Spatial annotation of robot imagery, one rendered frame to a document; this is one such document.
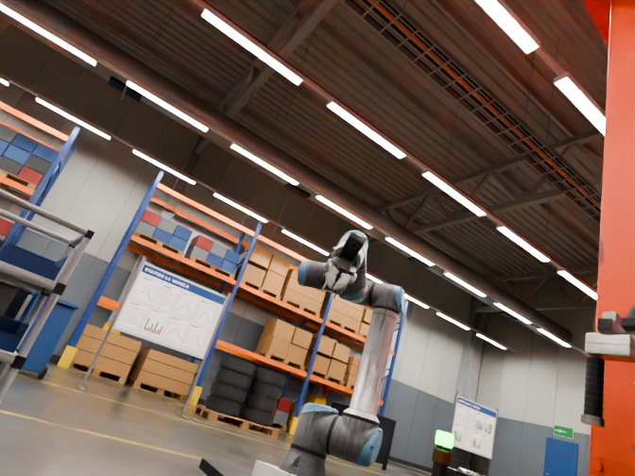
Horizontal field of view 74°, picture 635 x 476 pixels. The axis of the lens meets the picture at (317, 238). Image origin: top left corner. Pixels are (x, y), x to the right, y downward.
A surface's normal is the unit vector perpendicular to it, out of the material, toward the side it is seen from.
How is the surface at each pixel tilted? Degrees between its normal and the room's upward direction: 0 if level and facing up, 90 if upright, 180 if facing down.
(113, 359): 90
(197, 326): 90
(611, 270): 90
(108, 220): 90
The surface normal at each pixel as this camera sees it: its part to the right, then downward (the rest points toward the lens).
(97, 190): 0.53, -0.18
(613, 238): -0.73, -0.45
